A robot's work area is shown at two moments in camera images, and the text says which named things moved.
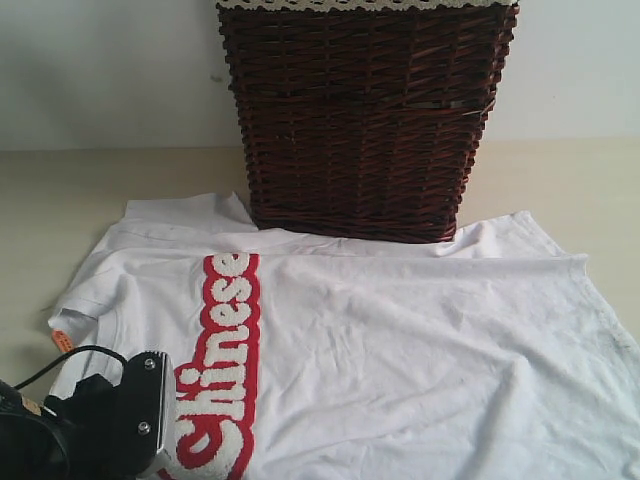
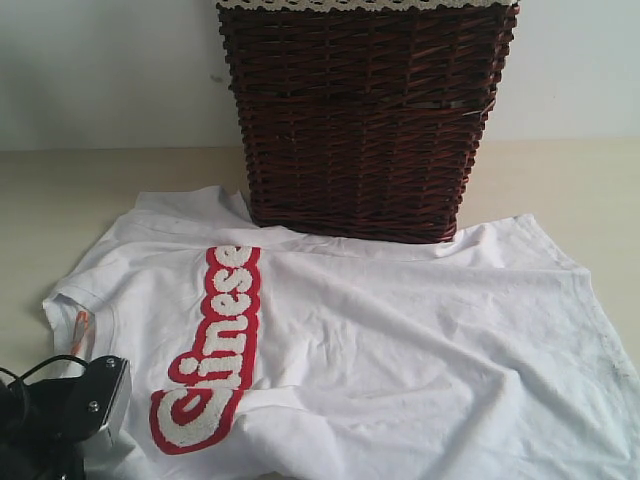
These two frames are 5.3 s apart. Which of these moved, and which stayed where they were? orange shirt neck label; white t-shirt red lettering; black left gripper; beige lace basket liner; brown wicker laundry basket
Moved: black left gripper; orange shirt neck label
Stayed: beige lace basket liner; brown wicker laundry basket; white t-shirt red lettering
